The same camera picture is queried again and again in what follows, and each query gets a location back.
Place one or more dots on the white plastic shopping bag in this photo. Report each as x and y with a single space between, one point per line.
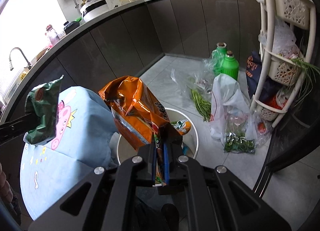
227 98

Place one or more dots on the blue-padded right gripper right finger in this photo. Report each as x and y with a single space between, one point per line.
216 198

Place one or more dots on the clear plastic bag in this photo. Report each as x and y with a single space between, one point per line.
201 80

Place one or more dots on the large orange snack bag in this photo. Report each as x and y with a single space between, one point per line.
141 119

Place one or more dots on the white rice cooker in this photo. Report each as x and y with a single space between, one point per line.
93 9

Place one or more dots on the bag of leafy greens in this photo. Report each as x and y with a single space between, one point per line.
235 140

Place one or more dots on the green snack wrapper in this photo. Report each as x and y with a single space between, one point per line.
42 101

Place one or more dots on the glass jar red lid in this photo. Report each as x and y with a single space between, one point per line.
52 34

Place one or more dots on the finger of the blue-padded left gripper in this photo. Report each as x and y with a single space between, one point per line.
21 125

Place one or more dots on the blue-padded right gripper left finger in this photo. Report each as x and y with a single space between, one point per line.
104 199

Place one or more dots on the dark blue shopping bag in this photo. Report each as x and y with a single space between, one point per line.
253 72

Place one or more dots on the white plastic storage rack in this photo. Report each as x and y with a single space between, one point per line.
287 39

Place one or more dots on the green beans bundle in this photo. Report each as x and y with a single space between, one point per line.
202 106

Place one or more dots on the kitchen faucet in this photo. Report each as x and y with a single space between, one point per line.
22 60

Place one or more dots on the green plastic bottle rear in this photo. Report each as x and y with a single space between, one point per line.
217 57

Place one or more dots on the green plastic bottle front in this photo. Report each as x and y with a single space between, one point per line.
230 65

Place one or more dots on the green plastic bottle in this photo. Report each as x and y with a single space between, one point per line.
230 65
217 57

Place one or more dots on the light blue cartoon tablecloth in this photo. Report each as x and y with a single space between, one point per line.
83 132

